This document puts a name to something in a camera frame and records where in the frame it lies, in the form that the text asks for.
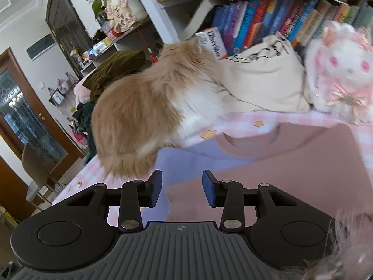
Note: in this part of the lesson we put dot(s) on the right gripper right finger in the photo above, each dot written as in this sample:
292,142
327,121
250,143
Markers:
232,197

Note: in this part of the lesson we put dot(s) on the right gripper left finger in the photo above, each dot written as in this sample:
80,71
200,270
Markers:
133,196

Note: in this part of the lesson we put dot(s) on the purple and mauve sweater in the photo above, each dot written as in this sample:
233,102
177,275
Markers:
276,166

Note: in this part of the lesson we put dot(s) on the orange and white cat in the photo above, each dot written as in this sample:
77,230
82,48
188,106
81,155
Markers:
138,115

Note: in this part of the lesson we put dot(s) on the grey chair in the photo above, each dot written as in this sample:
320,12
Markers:
34,167

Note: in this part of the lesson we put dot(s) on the cream canvas tote bag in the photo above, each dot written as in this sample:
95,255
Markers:
268,76

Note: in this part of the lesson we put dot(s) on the dark olive velvet cloth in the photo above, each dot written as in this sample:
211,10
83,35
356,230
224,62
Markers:
119,65

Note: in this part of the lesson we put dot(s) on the brown wooden door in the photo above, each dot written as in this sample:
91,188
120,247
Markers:
26,121

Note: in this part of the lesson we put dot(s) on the white barilla box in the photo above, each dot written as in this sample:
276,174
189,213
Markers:
211,39

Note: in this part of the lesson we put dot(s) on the white pink plush bunny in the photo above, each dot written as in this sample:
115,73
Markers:
338,68

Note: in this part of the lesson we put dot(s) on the row of colourful books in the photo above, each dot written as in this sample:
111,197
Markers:
245,23

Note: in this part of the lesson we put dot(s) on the white wooden bookshelf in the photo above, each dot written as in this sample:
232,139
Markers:
163,8

